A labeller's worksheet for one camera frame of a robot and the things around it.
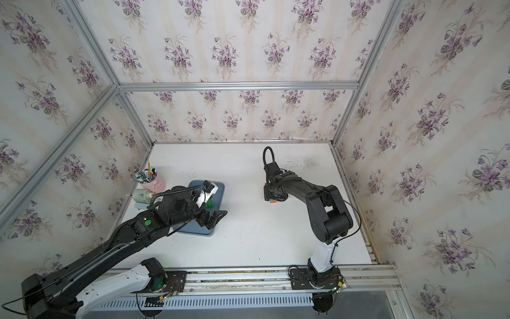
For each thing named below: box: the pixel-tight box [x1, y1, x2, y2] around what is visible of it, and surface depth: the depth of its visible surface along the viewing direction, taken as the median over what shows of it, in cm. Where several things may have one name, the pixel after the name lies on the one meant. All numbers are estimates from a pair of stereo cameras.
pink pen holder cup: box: [140, 172, 167, 193], surface depth 93 cm
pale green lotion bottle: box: [132, 188, 155, 205], surface depth 90 cm
